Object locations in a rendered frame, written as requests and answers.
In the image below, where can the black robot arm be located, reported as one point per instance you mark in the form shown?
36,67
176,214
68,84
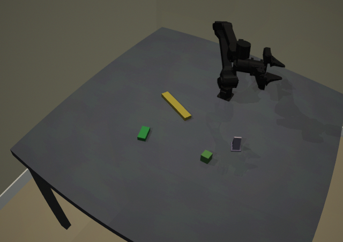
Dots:
237,52

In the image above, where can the small green cube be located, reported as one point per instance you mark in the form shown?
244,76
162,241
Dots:
206,156

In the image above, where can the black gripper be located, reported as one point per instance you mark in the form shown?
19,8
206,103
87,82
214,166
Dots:
267,59

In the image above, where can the yellow bar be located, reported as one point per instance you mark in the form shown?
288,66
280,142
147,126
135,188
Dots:
182,112

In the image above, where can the green rectangular block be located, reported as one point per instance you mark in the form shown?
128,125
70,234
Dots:
143,133

